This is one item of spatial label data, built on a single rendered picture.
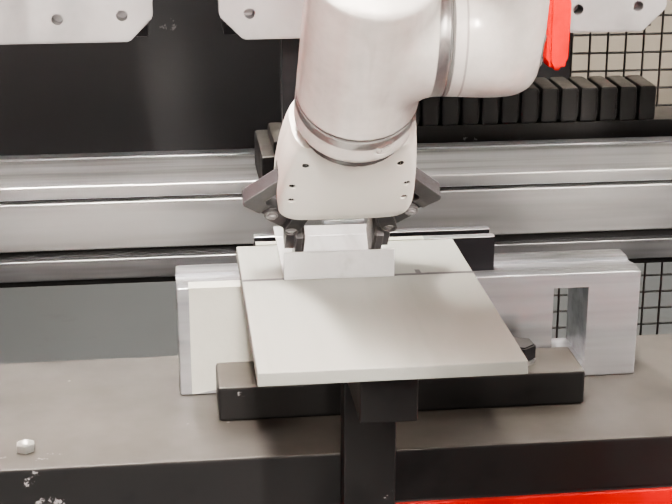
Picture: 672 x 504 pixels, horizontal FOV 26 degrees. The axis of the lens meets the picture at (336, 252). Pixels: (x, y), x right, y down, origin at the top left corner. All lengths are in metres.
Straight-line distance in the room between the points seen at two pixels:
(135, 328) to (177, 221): 2.33
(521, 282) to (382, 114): 0.32
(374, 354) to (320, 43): 0.21
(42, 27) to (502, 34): 0.38
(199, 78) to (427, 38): 0.80
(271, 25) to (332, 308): 0.23
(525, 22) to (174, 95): 0.83
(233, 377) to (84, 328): 2.62
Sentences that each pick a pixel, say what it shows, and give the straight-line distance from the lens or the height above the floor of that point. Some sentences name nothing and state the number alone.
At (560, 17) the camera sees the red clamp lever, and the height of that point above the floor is 1.19.
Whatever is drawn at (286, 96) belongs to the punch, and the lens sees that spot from 1.17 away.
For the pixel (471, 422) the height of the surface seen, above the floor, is 0.87.
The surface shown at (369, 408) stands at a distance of 0.99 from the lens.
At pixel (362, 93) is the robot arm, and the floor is 1.18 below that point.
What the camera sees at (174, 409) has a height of 0.88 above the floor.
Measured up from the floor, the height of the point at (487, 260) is 0.98.
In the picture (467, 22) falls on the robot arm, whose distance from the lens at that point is 0.92.
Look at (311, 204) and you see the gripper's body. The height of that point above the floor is 1.07.
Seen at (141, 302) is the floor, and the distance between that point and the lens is 3.95.
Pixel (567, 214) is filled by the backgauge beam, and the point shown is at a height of 0.94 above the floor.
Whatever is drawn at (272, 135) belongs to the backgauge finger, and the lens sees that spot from 1.41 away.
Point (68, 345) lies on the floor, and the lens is 3.69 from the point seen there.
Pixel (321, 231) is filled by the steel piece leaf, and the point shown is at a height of 1.00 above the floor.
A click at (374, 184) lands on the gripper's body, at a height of 1.09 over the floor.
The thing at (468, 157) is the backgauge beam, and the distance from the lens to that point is 1.53.
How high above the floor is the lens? 1.38
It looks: 19 degrees down
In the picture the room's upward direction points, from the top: straight up
